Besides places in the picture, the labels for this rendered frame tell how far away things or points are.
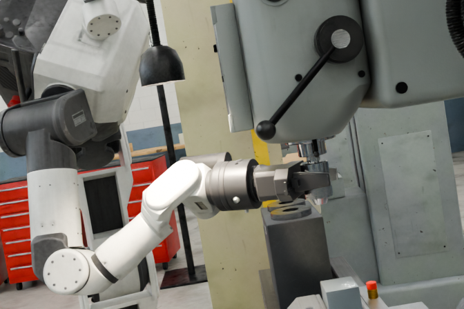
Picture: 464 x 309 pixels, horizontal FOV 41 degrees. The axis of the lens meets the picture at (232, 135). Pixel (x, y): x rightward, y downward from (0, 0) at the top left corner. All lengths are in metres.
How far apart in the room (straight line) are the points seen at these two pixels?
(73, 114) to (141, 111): 8.94
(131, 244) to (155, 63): 0.33
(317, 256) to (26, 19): 0.77
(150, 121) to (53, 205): 8.98
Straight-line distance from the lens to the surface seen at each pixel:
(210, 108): 2.77
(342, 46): 0.93
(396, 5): 0.97
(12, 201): 6.02
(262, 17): 0.96
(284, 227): 1.32
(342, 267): 1.62
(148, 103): 10.12
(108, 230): 1.66
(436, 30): 0.98
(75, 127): 1.19
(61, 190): 1.17
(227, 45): 1.03
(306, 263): 1.35
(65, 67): 1.26
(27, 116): 1.21
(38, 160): 1.18
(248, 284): 2.88
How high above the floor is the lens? 1.39
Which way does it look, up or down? 3 degrees down
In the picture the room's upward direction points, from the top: 9 degrees counter-clockwise
